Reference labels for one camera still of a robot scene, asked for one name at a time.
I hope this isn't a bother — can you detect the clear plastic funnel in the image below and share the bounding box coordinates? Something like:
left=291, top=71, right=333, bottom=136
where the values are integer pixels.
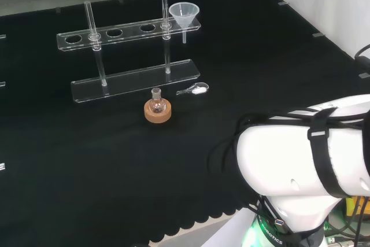
left=168, top=2, right=201, bottom=45

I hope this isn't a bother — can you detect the glass weighing funnel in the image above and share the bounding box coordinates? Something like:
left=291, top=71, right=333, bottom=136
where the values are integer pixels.
left=176, top=82, right=210, bottom=97

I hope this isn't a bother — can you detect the clear acrylic funnel stand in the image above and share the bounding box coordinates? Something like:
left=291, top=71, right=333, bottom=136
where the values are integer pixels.
left=56, top=0, right=202, bottom=104

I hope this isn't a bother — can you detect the small glass round-bottom flask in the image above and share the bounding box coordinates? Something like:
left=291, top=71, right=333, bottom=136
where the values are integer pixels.
left=150, top=87, right=166, bottom=115

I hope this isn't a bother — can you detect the black cloth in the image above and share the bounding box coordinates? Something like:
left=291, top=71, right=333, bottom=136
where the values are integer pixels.
left=0, top=0, right=370, bottom=245

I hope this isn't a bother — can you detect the yellow stop button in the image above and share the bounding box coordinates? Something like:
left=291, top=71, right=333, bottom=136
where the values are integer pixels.
left=343, top=196, right=370, bottom=218

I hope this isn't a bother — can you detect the cork ring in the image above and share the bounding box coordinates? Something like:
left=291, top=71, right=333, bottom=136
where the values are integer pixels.
left=143, top=99, right=173, bottom=124

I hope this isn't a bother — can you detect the black cable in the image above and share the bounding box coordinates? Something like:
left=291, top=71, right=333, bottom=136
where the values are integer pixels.
left=353, top=43, right=370, bottom=70

